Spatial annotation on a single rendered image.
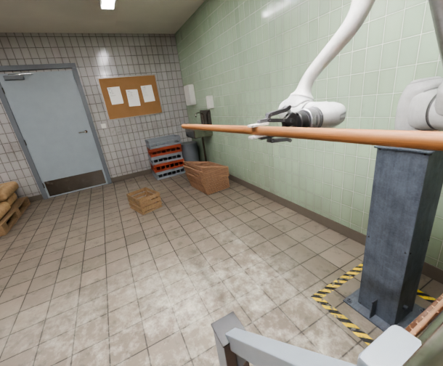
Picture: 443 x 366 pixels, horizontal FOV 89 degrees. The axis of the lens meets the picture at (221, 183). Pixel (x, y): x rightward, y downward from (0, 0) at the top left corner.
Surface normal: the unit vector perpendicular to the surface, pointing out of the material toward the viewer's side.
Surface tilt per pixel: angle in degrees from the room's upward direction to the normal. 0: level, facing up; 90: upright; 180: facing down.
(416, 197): 90
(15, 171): 90
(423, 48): 90
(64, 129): 90
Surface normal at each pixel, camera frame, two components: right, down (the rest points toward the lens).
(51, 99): 0.46, 0.25
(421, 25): -0.88, 0.26
